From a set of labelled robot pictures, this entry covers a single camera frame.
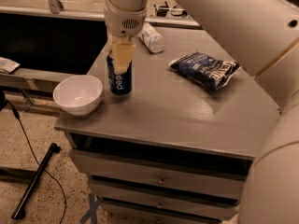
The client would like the black floor bar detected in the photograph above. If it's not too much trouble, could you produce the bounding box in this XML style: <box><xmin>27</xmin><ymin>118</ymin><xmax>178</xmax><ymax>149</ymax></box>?
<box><xmin>11</xmin><ymin>143</ymin><xmax>61</xmax><ymax>220</ymax></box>

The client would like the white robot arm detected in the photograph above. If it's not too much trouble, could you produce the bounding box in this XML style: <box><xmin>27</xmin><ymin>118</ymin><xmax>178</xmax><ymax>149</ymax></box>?
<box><xmin>105</xmin><ymin>0</ymin><xmax>299</xmax><ymax>224</ymax></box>

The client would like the blue pepsi can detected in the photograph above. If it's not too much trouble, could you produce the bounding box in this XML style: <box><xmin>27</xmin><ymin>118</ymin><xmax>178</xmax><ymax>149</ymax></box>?
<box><xmin>107</xmin><ymin>52</ymin><xmax>132</xmax><ymax>95</ymax></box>

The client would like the black device in background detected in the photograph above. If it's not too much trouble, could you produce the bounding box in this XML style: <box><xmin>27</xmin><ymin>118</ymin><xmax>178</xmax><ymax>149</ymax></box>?
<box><xmin>154</xmin><ymin>2</ymin><xmax>169</xmax><ymax>17</ymax></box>

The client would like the white bowl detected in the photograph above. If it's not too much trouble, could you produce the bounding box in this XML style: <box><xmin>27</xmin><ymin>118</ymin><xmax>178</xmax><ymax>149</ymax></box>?
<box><xmin>52</xmin><ymin>75</ymin><xmax>103</xmax><ymax>116</ymax></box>

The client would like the metal railing frame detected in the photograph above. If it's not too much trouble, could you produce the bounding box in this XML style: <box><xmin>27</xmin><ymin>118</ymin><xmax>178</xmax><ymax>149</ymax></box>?
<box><xmin>0</xmin><ymin>0</ymin><xmax>201</xmax><ymax>30</ymax></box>

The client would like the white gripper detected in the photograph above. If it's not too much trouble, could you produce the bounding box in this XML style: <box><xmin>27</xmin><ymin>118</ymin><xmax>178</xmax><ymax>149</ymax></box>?
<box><xmin>104</xmin><ymin>0</ymin><xmax>147</xmax><ymax>75</ymax></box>

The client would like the white packet on ledge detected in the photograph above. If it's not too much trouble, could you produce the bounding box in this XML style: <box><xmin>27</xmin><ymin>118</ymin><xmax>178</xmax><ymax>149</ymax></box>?
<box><xmin>0</xmin><ymin>57</ymin><xmax>20</xmax><ymax>74</ymax></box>

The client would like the grey drawer cabinet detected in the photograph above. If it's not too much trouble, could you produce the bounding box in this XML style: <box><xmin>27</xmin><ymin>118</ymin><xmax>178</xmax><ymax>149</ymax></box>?
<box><xmin>55</xmin><ymin>28</ymin><xmax>279</xmax><ymax>224</ymax></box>

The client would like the black cable on floor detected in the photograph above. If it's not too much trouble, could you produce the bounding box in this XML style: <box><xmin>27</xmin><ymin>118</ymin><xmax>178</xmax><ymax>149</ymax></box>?
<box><xmin>4</xmin><ymin>98</ymin><xmax>68</xmax><ymax>224</ymax></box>

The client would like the clear plastic water bottle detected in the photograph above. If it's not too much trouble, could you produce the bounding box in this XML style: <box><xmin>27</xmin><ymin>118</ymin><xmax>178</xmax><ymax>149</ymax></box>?
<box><xmin>138</xmin><ymin>22</ymin><xmax>164</xmax><ymax>53</ymax></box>

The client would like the blue chip bag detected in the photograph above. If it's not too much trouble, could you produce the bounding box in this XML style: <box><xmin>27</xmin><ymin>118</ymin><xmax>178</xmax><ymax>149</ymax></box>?
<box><xmin>169</xmin><ymin>51</ymin><xmax>240</xmax><ymax>91</ymax></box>

